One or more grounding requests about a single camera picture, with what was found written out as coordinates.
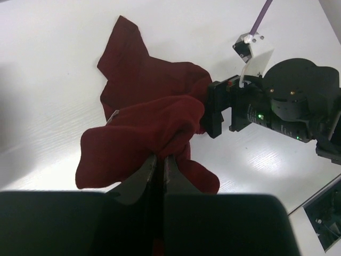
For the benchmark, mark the dark red t-shirt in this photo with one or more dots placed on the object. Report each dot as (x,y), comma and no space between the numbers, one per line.
(152,107)

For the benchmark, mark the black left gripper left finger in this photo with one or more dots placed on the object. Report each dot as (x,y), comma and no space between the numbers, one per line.
(132,189)

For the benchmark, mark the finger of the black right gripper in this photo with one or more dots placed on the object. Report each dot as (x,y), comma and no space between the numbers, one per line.
(219,98)

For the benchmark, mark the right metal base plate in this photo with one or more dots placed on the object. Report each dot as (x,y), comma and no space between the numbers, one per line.
(323,212)

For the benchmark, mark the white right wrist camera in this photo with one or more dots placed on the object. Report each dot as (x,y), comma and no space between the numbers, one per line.
(255,51)

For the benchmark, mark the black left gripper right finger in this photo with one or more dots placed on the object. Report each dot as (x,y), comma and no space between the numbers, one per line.
(175,183)

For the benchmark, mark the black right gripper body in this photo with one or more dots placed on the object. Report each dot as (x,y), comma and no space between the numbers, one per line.
(295,98)

